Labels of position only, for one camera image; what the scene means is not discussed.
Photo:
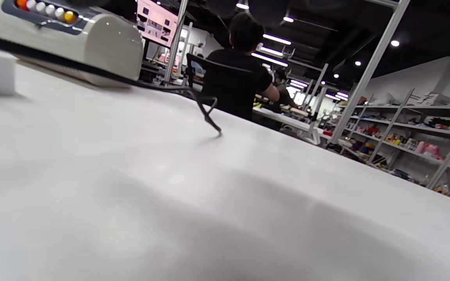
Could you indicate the grey metal shelf unit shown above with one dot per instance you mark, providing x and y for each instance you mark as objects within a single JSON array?
[{"x": 416, "y": 129}]

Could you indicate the monitor with pink screen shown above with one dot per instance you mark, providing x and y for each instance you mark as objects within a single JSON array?
[{"x": 154, "y": 23}]

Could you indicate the long ceiling light strip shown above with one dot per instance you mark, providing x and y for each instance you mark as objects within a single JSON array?
[
  {"x": 268, "y": 59},
  {"x": 276, "y": 39}
]

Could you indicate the grey metal post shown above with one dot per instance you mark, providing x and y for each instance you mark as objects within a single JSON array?
[
  {"x": 176, "y": 43},
  {"x": 369, "y": 70}
]

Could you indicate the black office chair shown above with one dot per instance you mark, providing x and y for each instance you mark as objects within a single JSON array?
[{"x": 191, "y": 76}]

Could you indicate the white blender with coloured buttons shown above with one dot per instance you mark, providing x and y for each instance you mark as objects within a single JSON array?
[{"x": 104, "y": 43}]

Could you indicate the white work table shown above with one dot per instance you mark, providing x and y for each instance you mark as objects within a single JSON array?
[{"x": 283, "y": 119}]

